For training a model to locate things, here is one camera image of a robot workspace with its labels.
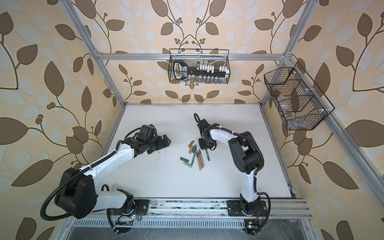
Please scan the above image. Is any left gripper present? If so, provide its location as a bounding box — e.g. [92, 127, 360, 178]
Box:
[145, 133, 172, 153]

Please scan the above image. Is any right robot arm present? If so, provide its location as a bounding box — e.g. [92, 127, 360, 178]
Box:
[194, 113, 268, 216]

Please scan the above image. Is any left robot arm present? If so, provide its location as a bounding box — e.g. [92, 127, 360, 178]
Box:
[40, 125, 171, 221]

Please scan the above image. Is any light green cap lower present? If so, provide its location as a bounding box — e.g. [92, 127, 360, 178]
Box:
[183, 162, 193, 168]

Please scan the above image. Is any black socket tool set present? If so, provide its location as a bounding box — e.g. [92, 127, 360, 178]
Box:
[169, 60, 231, 80]

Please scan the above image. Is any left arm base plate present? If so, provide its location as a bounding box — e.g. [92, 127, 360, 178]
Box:
[110, 199, 150, 216]

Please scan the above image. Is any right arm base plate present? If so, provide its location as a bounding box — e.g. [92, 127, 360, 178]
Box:
[227, 200, 268, 217]

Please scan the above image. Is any back wire basket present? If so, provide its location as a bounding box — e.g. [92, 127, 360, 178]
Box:
[168, 48, 231, 85]

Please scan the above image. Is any side wire basket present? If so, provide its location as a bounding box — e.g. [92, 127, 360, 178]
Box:
[264, 63, 335, 131]

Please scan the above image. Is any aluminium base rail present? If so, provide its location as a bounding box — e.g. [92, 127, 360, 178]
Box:
[141, 198, 313, 220]

